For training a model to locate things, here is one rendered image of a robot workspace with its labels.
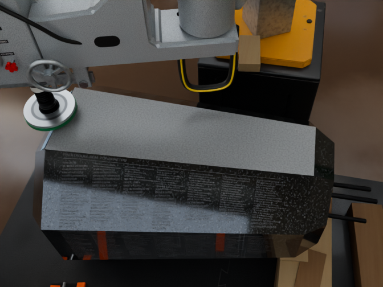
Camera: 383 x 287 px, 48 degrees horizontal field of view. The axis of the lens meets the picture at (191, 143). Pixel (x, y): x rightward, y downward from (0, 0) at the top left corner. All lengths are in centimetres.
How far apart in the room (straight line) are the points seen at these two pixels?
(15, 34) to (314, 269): 158
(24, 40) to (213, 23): 60
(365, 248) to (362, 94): 119
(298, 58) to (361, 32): 155
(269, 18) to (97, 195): 115
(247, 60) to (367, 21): 187
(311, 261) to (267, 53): 100
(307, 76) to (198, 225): 90
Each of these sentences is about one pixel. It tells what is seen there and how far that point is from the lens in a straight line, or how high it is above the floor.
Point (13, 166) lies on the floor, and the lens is 293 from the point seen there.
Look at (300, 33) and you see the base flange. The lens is 229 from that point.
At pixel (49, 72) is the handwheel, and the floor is 124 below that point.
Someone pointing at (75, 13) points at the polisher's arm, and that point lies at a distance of 142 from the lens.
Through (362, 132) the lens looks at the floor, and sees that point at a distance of 295.
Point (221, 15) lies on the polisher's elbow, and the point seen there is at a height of 135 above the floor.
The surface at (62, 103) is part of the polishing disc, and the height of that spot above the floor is 90.
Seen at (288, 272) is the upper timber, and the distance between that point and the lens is 212.
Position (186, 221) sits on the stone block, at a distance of 172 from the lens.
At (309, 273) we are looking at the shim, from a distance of 213.
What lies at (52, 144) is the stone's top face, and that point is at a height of 84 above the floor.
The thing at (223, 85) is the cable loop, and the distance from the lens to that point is 176.
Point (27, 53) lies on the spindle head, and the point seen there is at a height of 128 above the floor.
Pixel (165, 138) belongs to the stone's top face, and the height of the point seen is 84.
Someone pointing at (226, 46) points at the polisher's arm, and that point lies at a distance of 150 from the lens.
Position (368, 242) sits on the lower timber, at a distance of 241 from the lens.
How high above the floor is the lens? 222
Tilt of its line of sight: 54 degrees down
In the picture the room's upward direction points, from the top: 4 degrees counter-clockwise
